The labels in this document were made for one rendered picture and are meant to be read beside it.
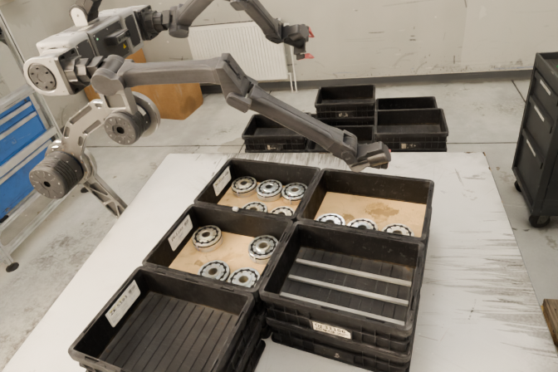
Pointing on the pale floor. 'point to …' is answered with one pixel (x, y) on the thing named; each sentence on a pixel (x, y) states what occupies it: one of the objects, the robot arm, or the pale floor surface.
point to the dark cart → (540, 142)
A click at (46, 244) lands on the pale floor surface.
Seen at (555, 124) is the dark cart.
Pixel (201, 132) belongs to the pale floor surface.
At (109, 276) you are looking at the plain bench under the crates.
